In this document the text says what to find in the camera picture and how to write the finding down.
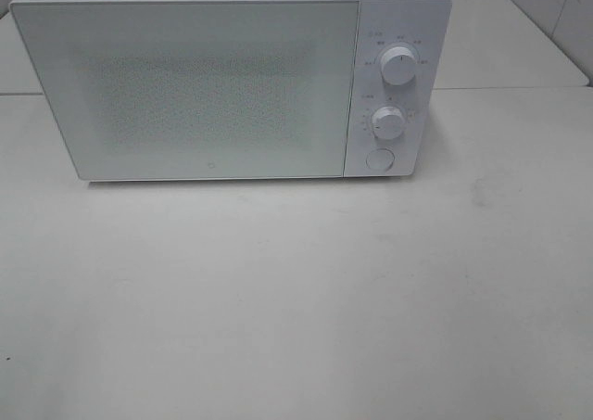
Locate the white microwave oven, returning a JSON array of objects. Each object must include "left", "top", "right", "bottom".
[{"left": 9, "top": 0, "right": 452, "bottom": 182}]

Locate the white timer knob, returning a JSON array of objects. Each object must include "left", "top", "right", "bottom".
[{"left": 371, "top": 107, "right": 406, "bottom": 140}]

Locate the white upper power knob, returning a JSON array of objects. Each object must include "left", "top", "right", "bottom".
[{"left": 377, "top": 43, "right": 419, "bottom": 86}]

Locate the white round door button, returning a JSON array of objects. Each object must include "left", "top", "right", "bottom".
[{"left": 366, "top": 148, "right": 395, "bottom": 172}]

